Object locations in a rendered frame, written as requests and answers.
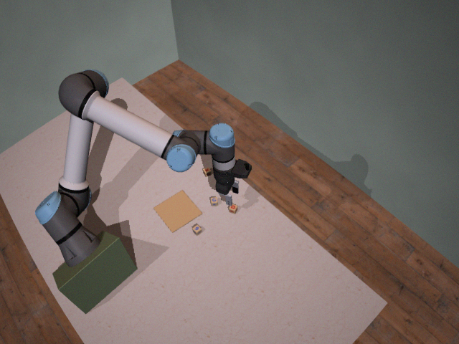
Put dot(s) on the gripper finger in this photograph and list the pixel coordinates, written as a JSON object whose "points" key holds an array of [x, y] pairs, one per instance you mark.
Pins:
{"points": [[235, 187], [228, 199]]}

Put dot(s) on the tan flat mat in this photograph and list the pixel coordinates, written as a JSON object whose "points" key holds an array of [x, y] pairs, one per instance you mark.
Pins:
{"points": [[177, 211]]}

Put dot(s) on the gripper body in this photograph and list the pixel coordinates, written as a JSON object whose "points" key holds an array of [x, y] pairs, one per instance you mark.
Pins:
{"points": [[225, 173]]}

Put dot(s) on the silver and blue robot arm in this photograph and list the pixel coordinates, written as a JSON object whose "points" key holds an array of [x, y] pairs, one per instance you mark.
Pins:
{"points": [[82, 95]]}

